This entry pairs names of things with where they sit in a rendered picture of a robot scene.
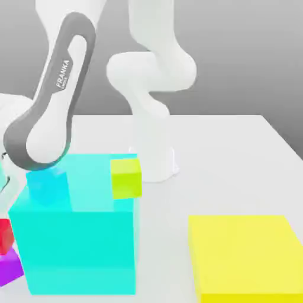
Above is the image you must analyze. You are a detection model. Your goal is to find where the small lime cube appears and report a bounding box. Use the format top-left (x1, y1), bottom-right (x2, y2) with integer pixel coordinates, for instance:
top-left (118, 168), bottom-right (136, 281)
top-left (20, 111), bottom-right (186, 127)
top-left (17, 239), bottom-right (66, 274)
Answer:
top-left (110, 157), bottom-right (143, 200)

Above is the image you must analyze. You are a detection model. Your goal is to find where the small purple cube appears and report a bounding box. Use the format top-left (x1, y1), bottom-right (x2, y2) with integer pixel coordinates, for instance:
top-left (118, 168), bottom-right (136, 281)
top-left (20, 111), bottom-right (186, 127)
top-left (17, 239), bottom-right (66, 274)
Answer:
top-left (0, 247), bottom-right (25, 288)

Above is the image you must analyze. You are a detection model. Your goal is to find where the large yellow box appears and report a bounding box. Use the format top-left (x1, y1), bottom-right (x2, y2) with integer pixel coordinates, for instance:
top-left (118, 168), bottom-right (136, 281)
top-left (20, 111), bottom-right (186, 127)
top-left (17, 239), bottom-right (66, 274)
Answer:
top-left (188, 214), bottom-right (303, 303)

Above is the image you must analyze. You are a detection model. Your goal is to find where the large cyan box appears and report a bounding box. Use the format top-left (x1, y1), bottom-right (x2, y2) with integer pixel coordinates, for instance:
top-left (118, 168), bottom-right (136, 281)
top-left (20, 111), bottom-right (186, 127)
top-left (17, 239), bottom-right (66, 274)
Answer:
top-left (8, 153), bottom-right (140, 296)

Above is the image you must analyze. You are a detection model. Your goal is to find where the small blue cube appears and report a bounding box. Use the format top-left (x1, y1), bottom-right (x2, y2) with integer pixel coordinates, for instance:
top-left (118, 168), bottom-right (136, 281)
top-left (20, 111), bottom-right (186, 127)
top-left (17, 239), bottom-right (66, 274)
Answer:
top-left (25, 166), bottom-right (72, 211)

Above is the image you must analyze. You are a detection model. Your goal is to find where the small red cube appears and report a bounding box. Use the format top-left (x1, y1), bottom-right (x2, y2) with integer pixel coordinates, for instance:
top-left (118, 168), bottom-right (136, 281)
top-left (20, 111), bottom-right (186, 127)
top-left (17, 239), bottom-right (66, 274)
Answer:
top-left (0, 218), bottom-right (15, 256)

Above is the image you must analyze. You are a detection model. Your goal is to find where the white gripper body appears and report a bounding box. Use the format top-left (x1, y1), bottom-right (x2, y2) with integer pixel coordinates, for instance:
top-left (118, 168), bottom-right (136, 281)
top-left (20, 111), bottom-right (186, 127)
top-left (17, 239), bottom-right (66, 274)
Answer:
top-left (0, 163), bottom-right (30, 220)

